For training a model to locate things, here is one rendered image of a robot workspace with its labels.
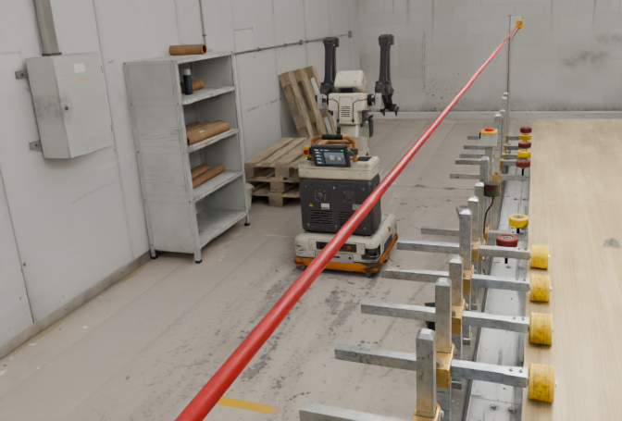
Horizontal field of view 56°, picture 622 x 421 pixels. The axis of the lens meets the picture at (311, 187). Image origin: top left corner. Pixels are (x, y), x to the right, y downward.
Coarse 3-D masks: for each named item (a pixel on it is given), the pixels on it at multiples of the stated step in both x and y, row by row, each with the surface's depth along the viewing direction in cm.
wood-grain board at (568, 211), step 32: (544, 128) 428; (576, 128) 421; (608, 128) 414; (544, 160) 340; (576, 160) 336; (608, 160) 331; (544, 192) 282; (576, 192) 279; (608, 192) 276; (544, 224) 242; (576, 224) 240; (608, 224) 238; (576, 256) 210; (608, 256) 208; (576, 288) 187; (608, 288) 185; (576, 320) 168; (608, 320) 167; (544, 352) 154; (576, 352) 153; (608, 352) 152; (576, 384) 140; (608, 384) 139; (544, 416) 130; (576, 416) 129; (608, 416) 128
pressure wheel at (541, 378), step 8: (536, 368) 134; (544, 368) 133; (552, 368) 133; (536, 376) 132; (544, 376) 132; (552, 376) 131; (536, 384) 132; (544, 384) 131; (552, 384) 131; (536, 392) 132; (544, 392) 131; (552, 392) 130; (544, 400) 132; (552, 400) 131
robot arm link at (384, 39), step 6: (384, 36) 433; (390, 36) 432; (384, 42) 428; (384, 48) 429; (384, 54) 429; (384, 60) 430; (384, 66) 430; (384, 72) 431; (384, 78) 431; (384, 90) 431; (390, 90) 436
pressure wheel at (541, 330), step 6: (534, 318) 155; (540, 318) 155; (546, 318) 155; (552, 318) 154; (534, 324) 154; (540, 324) 154; (546, 324) 154; (552, 324) 153; (534, 330) 154; (540, 330) 154; (546, 330) 153; (552, 330) 153; (534, 336) 154; (540, 336) 154; (546, 336) 153; (552, 336) 153; (534, 342) 156; (540, 342) 155; (546, 342) 154
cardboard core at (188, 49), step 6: (174, 48) 469; (180, 48) 467; (186, 48) 465; (192, 48) 463; (198, 48) 461; (204, 48) 467; (174, 54) 471; (180, 54) 469; (186, 54) 468; (192, 54) 466; (198, 54) 465; (204, 54) 464
